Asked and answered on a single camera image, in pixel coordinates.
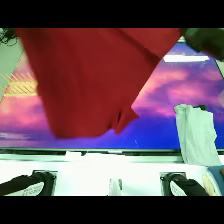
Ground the red T-shirt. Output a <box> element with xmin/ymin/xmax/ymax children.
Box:
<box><xmin>15</xmin><ymin>27</ymin><xmax>183</xmax><ymax>140</ymax></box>

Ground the pale grey garment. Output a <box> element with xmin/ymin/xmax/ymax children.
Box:
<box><xmin>173</xmin><ymin>103</ymin><xmax>222</xmax><ymax>167</ymax></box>

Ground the blue garment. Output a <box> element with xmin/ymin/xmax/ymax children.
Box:
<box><xmin>203</xmin><ymin>165</ymin><xmax>224</xmax><ymax>197</ymax></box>

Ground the black cable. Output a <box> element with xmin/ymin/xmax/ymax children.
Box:
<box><xmin>0</xmin><ymin>28</ymin><xmax>18</xmax><ymax>47</ymax></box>

